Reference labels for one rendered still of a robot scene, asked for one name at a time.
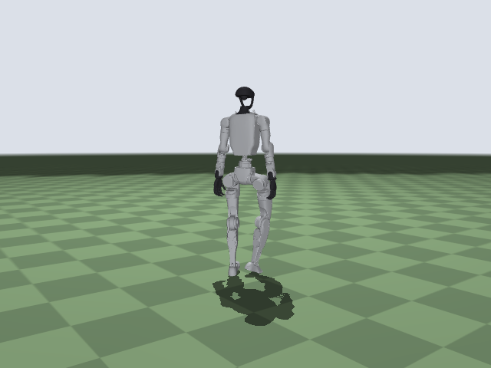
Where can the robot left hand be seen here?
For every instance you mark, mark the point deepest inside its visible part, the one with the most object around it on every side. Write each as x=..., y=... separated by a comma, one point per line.
x=218, y=184

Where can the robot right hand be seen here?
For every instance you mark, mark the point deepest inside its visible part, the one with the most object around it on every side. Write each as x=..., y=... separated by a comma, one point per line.
x=272, y=186

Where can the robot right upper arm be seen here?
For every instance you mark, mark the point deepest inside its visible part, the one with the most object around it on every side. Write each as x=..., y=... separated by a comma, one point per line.
x=264, y=122

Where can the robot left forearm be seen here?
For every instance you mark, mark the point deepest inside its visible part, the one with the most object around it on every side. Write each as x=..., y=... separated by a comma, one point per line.
x=220, y=163

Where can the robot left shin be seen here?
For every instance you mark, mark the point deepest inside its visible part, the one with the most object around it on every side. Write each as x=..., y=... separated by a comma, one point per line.
x=232, y=241

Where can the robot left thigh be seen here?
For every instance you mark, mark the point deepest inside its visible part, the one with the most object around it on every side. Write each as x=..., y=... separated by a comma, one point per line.
x=232, y=196

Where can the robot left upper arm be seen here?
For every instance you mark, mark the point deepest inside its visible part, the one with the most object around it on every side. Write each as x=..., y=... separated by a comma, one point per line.
x=224, y=135

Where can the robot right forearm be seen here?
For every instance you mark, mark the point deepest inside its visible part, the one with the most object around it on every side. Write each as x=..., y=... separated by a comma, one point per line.
x=269, y=160

